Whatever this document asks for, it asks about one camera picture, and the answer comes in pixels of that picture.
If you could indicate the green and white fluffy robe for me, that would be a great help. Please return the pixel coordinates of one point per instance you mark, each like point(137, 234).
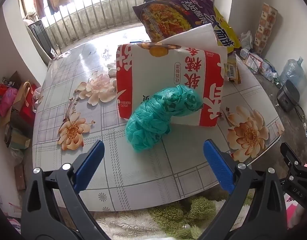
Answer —
point(183, 212)

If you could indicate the red and white snack bag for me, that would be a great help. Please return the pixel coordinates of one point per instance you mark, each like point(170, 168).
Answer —
point(153, 72)

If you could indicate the small yellow barcode box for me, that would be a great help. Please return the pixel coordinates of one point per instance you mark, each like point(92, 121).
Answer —
point(232, 70)

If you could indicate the white printed carton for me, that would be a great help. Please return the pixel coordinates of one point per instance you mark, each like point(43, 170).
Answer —
point(54, 52)

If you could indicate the black rice cooker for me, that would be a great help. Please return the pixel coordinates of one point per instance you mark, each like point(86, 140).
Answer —
point(288, 96)

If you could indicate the green plastic bag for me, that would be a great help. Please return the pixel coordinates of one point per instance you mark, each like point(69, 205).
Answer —
point(153, 120)

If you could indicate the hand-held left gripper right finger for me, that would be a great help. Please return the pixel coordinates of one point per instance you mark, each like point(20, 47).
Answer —
point(218, 165)

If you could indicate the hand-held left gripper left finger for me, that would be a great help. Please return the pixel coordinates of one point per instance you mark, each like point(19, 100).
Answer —
point(91, 165)

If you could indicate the green cardboard box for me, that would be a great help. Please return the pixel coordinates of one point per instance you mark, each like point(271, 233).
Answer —
point(18, 138)

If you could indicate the metal balcony railing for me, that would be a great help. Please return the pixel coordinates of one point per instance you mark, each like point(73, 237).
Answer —
point(93, 17)

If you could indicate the yellow snack packet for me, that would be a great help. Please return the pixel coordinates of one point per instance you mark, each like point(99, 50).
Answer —
point(226, 35)

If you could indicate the white plastic bag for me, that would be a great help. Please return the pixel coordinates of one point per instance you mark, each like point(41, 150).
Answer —
point(246, 41)

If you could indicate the black slatted panel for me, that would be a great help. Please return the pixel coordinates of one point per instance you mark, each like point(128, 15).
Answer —
point(41, 42)

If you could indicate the tall patterned box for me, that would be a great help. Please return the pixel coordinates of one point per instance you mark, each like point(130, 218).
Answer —
point(266, 27)

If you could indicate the crumpled clear plastic wrappers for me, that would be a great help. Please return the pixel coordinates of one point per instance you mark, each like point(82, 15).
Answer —
point(269, 71)

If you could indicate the purple noodle packet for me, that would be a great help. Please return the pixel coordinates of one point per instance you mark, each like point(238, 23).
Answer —
point(168, 17)

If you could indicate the black printed bag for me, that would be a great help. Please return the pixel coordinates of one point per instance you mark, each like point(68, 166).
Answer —
point(12, 80)

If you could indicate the clear water jug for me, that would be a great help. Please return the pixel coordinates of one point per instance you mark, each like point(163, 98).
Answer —
point(292, 71)

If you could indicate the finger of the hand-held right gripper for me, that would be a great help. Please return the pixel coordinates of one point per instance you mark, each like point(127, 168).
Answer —
point(297, 177)

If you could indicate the red gift bag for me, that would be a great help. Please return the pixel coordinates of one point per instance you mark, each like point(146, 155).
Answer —
point(28, 105)

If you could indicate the pink plastic bag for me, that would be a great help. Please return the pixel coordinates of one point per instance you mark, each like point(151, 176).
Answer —
point(7, 101)

